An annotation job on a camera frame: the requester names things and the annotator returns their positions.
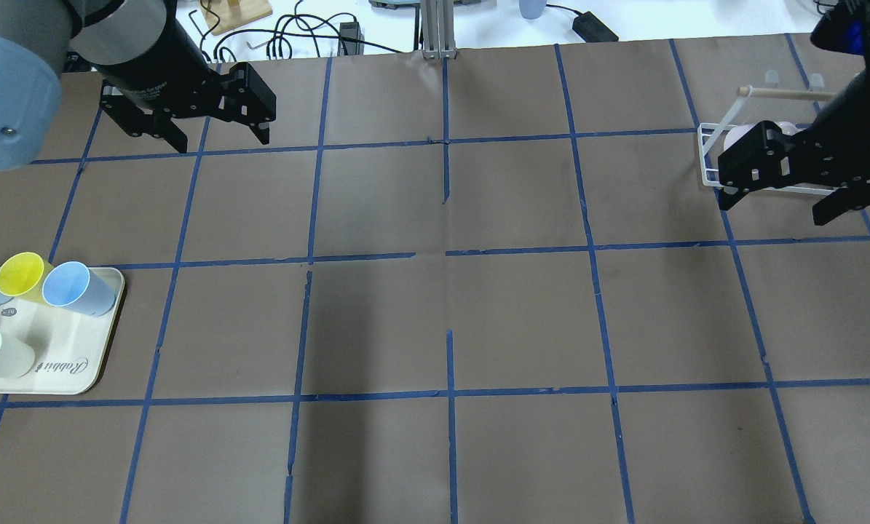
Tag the yellow plastic cup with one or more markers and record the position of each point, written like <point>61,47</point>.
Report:
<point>22,277</point>

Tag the blue cup near pink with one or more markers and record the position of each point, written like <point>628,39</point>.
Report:
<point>75,287</point>

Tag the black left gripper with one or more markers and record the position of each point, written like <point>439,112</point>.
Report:
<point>156,64</point>

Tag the wooden cup stand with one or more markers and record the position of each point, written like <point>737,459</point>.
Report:
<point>227,16</point>

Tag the blue cup on desk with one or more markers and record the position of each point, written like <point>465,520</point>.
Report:
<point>531,9</point>

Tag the white wire dish rack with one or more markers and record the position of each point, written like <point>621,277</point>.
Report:
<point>768,102</point>

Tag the pink plastic cup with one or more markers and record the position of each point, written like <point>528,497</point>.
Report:
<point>739,131</point>

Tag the aluminium frame post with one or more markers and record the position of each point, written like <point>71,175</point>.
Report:
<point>438,34</point>

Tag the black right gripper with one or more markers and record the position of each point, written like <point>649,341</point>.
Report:
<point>858,109</point>

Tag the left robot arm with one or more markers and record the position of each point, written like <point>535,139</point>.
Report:
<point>36,37</point>

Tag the black adapter on desk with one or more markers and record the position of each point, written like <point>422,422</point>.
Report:
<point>592,30</point>

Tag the cream plastic tray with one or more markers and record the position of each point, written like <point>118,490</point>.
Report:
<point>70,347</point>

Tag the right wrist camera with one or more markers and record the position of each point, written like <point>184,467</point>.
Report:
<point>845,28</point>

